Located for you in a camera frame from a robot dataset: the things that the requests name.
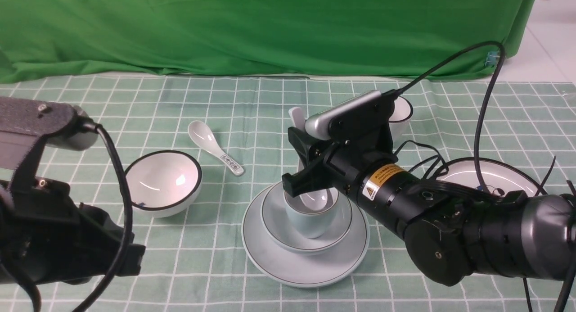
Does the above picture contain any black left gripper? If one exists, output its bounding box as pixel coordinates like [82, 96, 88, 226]
[1, 179, 123, 285]

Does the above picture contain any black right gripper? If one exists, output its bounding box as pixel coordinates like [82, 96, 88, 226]
[282, 96, 415, 222]

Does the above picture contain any pale blue ceramic spoon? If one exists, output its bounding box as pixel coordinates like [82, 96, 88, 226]
[288, 106, 329, 212]

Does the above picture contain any pale blue cup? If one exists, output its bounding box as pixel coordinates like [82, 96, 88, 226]
[284, 188, 339, 239]

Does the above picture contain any pale blue shallow bowl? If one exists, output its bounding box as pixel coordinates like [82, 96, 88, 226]
[261, 182, 353, 255]

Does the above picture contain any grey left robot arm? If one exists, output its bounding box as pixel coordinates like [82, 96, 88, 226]
[1, 96, 146, 285]

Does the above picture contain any white cup black rim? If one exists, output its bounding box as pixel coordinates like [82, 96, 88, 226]
[388, 96, 414, 143]

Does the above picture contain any pale blue plate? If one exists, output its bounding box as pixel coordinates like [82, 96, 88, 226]
[241, 183, 370, 288]

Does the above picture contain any white spoon with characters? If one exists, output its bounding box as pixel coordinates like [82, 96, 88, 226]
[188, 120, 245, 176]

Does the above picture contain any white bowl black rim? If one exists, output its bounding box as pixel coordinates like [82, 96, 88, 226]
[124, 150, 203, 218]

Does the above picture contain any green checkered tablecloth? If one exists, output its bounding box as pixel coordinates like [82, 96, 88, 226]
[1, 75, 575, 312]

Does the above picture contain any white cartoon plate black rim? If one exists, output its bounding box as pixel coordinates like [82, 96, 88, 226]
[432, 157, 545, 196]

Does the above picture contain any green backdrop cloth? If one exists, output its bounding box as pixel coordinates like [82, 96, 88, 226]
[0, 0, 535, 83]

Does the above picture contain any blue clip on backdrop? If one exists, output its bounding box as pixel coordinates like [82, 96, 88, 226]
[484, 50, 500, 67]

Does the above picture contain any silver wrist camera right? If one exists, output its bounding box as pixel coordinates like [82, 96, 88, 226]
[305, 90, 382, 141]

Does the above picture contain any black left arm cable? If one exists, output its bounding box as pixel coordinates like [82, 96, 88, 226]
[0, 121, 135, 312]

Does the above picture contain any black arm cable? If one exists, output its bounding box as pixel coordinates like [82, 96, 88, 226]
[387, 41, 576, 312]
[0, 121, 135, 312]

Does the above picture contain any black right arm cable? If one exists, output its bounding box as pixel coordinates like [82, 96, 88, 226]
[387, 41, 576, 312]

